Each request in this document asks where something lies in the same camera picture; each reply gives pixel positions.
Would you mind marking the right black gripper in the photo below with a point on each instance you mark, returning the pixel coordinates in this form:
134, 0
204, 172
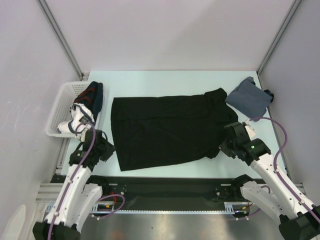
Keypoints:
223, 146

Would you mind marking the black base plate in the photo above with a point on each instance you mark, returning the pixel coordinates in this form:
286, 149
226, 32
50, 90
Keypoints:
171, 194

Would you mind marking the right aluminium frame post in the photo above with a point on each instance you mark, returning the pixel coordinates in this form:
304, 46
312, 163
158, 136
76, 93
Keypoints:
279, 35

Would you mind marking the aluminium frame post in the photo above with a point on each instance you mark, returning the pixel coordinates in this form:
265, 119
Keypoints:
279, 35
53, 23

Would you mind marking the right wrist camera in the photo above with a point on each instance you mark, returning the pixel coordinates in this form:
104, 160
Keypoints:
250, 131

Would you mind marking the blue printed tank top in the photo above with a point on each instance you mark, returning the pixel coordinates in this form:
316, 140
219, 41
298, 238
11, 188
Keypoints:
249, 99

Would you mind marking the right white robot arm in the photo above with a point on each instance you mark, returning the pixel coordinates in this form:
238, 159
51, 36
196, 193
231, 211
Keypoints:
297, 217

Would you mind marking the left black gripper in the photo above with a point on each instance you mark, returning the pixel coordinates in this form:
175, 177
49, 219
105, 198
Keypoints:
110, 149

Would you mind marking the white plastic laundry basket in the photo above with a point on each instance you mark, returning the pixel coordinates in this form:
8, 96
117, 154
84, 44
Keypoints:
61, 110

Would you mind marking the left aluminium frame post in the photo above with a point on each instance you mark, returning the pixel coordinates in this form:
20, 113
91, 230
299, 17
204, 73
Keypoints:
53, 23

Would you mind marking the black tank top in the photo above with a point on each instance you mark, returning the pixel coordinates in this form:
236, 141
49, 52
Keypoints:
153, 132

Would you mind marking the slotted cable duct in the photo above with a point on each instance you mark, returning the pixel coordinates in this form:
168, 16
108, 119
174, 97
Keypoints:
228, 209

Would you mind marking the dark navy red garment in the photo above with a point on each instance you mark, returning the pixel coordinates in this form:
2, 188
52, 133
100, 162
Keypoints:
92, 98

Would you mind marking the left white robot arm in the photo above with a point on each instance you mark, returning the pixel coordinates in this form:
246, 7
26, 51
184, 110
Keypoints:
77, 196

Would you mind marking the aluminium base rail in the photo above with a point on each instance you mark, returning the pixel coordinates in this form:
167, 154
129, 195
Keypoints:
48, 192

